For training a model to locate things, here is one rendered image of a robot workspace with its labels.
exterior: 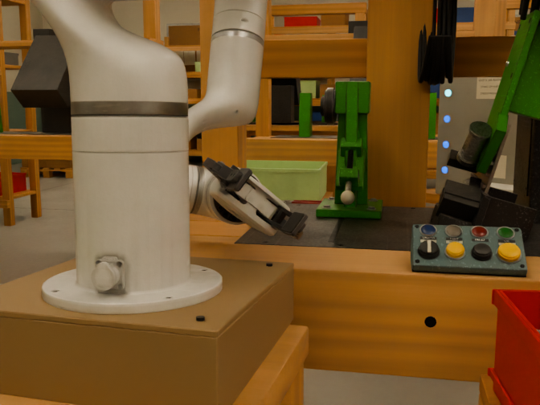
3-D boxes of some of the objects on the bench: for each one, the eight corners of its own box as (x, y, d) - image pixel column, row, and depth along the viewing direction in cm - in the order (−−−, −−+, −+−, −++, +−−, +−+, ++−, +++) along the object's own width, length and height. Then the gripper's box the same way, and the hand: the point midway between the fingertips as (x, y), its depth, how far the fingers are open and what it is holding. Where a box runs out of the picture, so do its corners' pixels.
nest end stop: (469, 225, 110) (478, 207, 106) (434, 215, 111) (442, 197, 107) (470, 220, 111) (479, 202, 107) (435, 210, 112) (443, 192, 108)
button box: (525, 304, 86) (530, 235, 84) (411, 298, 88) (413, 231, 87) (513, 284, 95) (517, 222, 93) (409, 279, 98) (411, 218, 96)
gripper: (206, 140, 94) (236, 134, 77) (294, 210, 98) (340, 220, 82) (174, 181, 93) (198, 184, 76) (265, 251, 97) (306, 267, 81)
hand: (270, 202), depth 80 cm, fingers open, 8 cm apart
